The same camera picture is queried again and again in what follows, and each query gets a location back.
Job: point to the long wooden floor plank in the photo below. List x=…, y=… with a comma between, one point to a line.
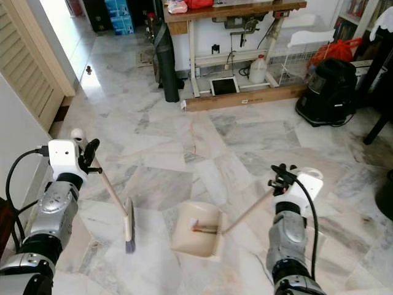
x=245, y=98

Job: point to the wooden topped sewing table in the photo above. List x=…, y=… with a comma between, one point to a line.
x=233, y=11

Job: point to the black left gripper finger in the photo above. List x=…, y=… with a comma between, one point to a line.
x=91, y=153

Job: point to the white plastic tray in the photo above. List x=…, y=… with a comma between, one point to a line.
x=310, y=38

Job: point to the red plastic bag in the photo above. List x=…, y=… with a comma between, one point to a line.
x=334, y=50

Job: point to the blue carton stack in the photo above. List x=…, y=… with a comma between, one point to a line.
x=120, y=15

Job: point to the small pink pouch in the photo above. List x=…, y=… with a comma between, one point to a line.
x=177, y=7

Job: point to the white framed black pedal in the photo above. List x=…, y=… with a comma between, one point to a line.
x=224, y=86

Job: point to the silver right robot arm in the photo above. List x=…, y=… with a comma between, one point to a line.
x=285, y=239

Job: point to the red fabric bag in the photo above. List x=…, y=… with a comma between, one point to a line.
x=199, y=3

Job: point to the white plastic jug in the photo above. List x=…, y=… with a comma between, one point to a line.
x=258, y=70

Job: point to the black cabinet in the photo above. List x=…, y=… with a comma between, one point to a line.
x=95, y=12

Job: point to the tall black cylinder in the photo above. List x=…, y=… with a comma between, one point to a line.
x=169, y=67

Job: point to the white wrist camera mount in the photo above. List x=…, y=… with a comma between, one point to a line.
x=304, y=189
x=64, y=158

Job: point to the dark wooden table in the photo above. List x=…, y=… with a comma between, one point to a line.
x=382, y=92

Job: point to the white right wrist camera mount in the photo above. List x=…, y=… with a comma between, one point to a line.
x=304, y=189

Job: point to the black vacuum cleaner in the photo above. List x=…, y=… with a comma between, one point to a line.
x=331, y=92

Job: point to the small brown bottle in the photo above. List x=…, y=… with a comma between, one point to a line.
x=150, y=27

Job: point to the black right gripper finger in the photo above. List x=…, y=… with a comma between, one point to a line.
x=283, y=169
x=274, y=183

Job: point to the white lace tablecloth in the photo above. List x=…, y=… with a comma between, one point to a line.
x=384, y=21

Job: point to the black sewing table motor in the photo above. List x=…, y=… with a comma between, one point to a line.
x=245, y=26

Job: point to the red canister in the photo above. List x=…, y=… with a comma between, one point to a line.
x=73, y=6

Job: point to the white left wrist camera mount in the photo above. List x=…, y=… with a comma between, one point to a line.
x=64, y=158

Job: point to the beige louvred wooden door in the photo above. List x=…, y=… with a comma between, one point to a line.
x=31, y=55

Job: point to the dark wooden staircase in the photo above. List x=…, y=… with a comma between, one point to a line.
x=6, y=224

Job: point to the white bookshelf with books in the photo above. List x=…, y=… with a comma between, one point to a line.
x=353, y=11

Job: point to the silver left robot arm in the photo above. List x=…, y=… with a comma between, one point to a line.
x=52, y=212

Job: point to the small metal door stopper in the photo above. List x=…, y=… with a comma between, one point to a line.
x=88, y=70

